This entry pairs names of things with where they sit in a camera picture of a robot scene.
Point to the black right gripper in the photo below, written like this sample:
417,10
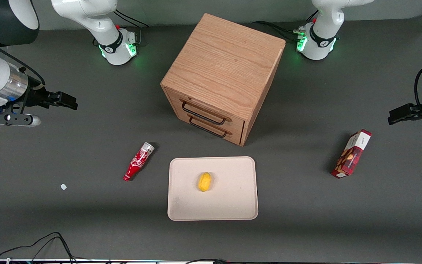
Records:
36,96

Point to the red coke bottle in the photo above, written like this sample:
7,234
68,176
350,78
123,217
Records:
137,163

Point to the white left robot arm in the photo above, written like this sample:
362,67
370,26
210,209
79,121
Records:
321,36

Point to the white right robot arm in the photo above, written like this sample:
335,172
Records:
104,22

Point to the beige plastic tray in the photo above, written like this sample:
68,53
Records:
229,200

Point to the red plaid cookie box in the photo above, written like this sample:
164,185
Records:
350,156

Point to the yellow lemon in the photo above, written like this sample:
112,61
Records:
204,182

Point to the wooden drawer cabinet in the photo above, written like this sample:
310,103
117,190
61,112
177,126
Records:
225,62

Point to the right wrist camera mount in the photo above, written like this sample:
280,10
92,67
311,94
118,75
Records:
9,118

